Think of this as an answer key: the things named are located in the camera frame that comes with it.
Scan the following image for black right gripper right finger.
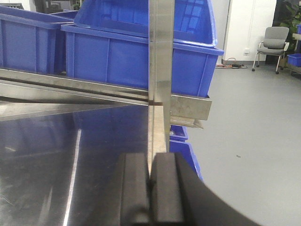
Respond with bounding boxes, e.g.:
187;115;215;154
150;153;256;226

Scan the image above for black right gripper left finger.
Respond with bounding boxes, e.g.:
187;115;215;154
114;153;150;226

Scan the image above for stainless steel shelf rack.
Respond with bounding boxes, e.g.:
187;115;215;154
0;0;213;175

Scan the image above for blue bin lower right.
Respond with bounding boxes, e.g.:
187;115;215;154
170;125;203;181

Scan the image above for tilted blue bin on top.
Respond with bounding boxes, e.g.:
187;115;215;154
74;0;217;48

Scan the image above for small blue bin far right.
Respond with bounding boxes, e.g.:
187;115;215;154
287;53;301;67

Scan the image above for grey office chair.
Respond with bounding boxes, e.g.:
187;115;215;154
252;26;290;74

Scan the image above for blue bin far left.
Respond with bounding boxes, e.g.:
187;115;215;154
0;6;73;74

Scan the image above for green potted plant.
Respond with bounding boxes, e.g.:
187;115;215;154
280;0;301;55

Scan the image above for cables on floor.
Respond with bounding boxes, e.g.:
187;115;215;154
215;57;248;70

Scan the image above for blue bin behind post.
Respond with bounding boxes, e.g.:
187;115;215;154
61;25;224;97

